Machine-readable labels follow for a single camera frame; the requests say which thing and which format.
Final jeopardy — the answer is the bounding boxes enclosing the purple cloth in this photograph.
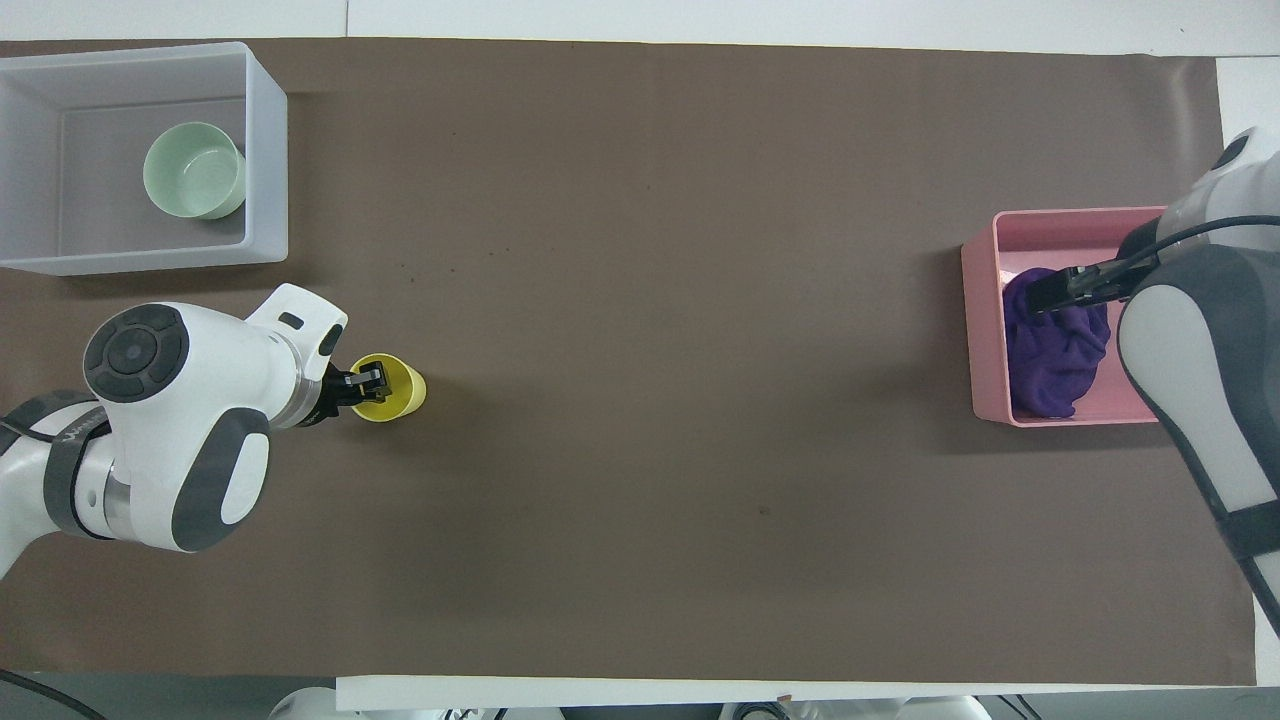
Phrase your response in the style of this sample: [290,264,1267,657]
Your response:
[1003,267,1112,419]

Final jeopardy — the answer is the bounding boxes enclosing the black cable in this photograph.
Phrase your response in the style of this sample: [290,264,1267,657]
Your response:
[0,667,109,720]
[1128,214,1280,269]

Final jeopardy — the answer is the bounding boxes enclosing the pink plastic box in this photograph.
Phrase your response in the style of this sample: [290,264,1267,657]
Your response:
[961,207,1171,428]

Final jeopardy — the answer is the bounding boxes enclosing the translucent white plastic box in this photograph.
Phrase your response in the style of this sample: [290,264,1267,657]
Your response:
[0,42,289,277]

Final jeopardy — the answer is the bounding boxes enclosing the yellow cup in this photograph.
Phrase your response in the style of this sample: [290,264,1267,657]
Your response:
[350,353,428,424]

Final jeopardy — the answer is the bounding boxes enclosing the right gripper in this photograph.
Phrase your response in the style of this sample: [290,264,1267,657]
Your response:
[1066,252,1163,305]

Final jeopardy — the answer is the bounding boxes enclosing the pale green bowl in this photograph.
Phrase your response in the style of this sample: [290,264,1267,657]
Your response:
[142,121,247,221]

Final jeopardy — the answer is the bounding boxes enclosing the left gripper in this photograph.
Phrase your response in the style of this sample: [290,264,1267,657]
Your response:
[317,363,394,424]

